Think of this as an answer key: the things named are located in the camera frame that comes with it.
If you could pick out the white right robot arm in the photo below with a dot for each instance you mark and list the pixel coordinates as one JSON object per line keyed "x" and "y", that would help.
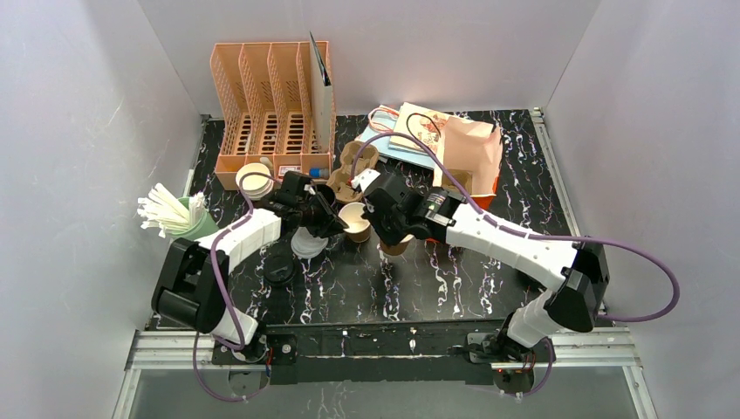
{"x": 574, "y": 275}

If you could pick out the black cup lid left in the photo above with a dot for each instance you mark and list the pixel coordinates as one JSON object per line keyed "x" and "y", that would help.
{"x": 280, "y": 270}

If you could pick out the blue capped small bottle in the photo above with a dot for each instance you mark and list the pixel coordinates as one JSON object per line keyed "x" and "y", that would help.
{"x": 319, "y": 172}

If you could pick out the white wrapped straws bundle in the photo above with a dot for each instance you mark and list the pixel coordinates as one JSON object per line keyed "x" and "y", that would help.
{"x": 170, "y": 215}

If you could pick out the orange plastic file organizer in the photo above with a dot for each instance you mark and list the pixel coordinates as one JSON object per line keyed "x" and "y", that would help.
{"x": 264, "y": 90}

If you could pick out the kraft paper cup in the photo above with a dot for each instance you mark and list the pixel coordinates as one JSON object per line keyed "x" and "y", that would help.
{"x": 358, "y": 228}
{"x": 396, "y": 249}

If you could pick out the brown pulp cup carrier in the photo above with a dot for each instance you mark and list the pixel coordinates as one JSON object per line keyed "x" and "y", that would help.
{"x": 350, "y": 165}
{"x": 464, "y": 178}

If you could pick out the white cup lid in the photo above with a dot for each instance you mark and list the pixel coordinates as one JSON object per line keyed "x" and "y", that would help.
{"x": 306, "y": 246}

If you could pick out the green straw holder cup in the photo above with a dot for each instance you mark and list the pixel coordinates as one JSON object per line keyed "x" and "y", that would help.
{"x": 199, "y": 228}

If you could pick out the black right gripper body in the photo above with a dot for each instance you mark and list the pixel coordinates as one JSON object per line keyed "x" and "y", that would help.
{"x": 381, "y": 215}

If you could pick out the orange paper bag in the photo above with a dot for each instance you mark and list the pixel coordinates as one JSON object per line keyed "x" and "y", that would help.
{"x": 476, "y": 147}

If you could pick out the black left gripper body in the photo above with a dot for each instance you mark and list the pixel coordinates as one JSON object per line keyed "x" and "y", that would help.
{"x": 319, "y": 213}

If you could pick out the aluminium rail frame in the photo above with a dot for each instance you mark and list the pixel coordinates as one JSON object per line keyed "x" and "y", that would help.
{"x": 602, "y": 347}

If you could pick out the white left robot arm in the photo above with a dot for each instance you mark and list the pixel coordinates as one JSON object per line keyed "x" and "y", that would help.
{"x": 192, "y": 285}

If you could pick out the grey folder in organizer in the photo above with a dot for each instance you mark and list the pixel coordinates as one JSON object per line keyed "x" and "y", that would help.
{"x": 322, "y": 93}

